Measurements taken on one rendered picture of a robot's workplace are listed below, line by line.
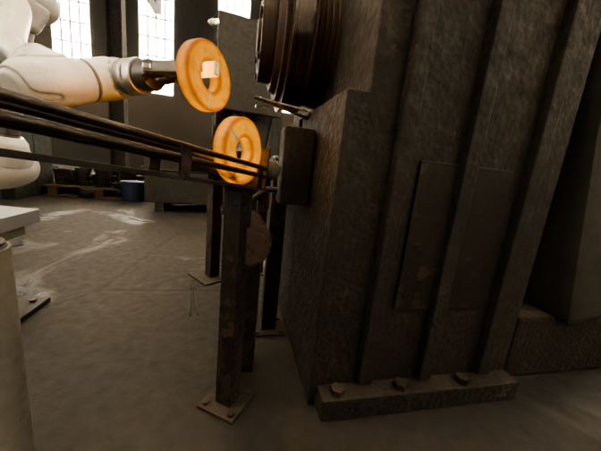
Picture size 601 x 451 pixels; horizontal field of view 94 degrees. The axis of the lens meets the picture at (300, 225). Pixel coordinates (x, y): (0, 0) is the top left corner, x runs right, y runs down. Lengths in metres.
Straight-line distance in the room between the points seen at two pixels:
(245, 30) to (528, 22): 3.31
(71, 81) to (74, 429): 0.83
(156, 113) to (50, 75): 10.70
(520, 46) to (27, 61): 1.15
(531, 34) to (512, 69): 0.09
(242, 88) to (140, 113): 8.13
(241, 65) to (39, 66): 3.12
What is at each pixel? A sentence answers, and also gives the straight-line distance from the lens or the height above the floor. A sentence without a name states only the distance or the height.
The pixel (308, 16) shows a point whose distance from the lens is 1.02.
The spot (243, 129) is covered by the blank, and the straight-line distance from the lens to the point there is 0.68.
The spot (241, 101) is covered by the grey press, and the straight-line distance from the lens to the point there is 3.78.
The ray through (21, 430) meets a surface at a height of 0.19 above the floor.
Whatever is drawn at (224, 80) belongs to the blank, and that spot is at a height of 0.87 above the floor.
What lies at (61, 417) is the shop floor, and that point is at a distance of 1.06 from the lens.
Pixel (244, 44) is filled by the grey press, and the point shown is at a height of 2.00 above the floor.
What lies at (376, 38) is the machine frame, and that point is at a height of 0.98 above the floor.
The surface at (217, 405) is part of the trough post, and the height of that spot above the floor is 0.01.
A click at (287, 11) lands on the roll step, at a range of 1.05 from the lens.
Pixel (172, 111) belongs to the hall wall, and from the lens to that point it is 11.45.
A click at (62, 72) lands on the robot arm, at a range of 0.89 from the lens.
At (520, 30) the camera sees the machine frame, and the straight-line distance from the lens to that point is 1.02.
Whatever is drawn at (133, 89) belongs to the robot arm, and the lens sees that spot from 0.92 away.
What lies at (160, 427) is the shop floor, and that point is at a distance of 0.95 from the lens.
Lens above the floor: 0.68
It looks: 12 degrees down
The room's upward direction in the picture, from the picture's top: 6 degrees clockwise
